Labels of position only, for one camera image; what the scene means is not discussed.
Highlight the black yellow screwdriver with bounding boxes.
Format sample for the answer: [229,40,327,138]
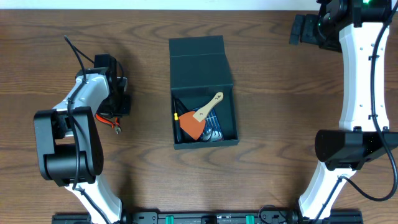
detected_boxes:
[173,99,182,143]

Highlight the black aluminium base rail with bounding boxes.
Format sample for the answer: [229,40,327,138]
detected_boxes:
[52,210,364,224]

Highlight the red handled pliers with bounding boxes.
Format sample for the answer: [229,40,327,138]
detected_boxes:
[95,114,122,134]

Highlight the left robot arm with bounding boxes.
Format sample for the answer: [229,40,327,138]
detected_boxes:
[34,67,131,223]

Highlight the black gift box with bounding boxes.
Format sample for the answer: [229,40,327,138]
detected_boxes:
[169,35,239,150]

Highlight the black handled claw hammer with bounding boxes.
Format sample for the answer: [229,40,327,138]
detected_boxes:
[174,98,213,143]

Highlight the orange scraper wooden handle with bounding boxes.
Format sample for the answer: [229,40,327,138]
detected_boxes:
[178,92,224,140]

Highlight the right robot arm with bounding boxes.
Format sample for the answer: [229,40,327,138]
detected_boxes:
[287,0,397,223]

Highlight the blue drill bit case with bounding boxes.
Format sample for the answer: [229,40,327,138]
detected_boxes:
[199,109,224,142]

